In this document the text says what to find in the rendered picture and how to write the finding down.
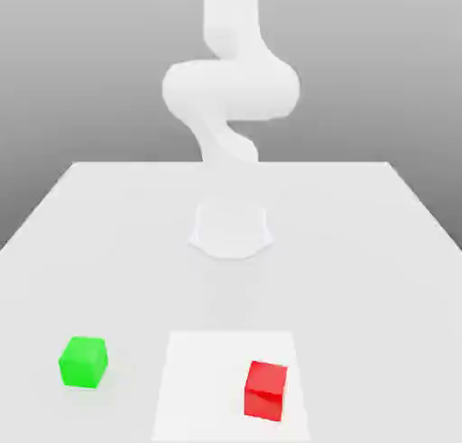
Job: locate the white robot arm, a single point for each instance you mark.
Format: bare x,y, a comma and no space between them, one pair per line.
231,89

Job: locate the small red cube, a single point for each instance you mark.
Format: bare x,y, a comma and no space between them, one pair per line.
265,390

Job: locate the small green cube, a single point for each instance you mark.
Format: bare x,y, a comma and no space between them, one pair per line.
83,363

